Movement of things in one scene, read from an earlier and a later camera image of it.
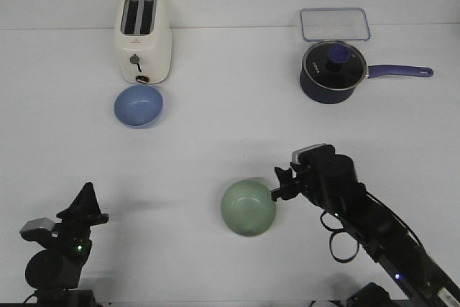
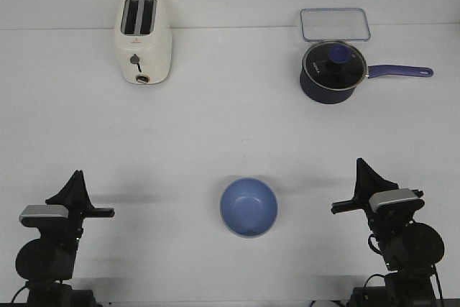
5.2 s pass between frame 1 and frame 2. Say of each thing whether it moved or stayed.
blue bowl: moved
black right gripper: moved
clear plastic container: stayed
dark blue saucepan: stayed
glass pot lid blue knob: stayed
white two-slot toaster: stayed
